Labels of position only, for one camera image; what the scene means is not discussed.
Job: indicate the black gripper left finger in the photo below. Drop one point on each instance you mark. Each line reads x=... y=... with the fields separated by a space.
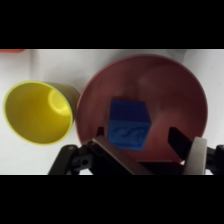
x=113 y=156

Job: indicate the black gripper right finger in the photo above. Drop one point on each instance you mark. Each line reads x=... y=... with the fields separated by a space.
x=195 y=155

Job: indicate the orange cup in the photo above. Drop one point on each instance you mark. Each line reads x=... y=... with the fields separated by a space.
x=10 y=51

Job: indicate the blue cube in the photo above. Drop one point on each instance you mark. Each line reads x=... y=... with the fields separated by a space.
x=128 y=121

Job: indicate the yellow cup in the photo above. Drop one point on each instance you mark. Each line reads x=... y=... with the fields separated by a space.
x=33 y=113

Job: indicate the pink bowl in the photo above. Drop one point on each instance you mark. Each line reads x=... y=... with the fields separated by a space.
x=166 y=93

